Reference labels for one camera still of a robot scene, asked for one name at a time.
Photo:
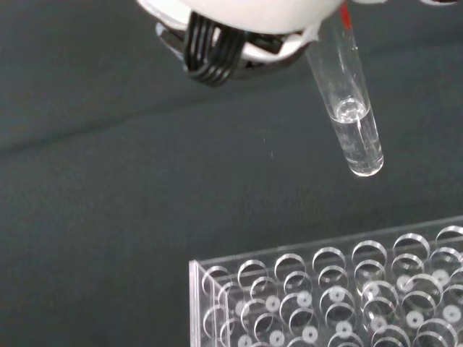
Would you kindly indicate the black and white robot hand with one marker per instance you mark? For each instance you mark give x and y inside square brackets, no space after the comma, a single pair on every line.
[231,21]

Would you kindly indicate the clear plastic test tube rack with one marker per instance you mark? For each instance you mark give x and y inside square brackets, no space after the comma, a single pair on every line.
[336,292]

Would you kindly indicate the black bench cloth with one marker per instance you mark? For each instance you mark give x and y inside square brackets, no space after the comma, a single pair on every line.
[108,180]

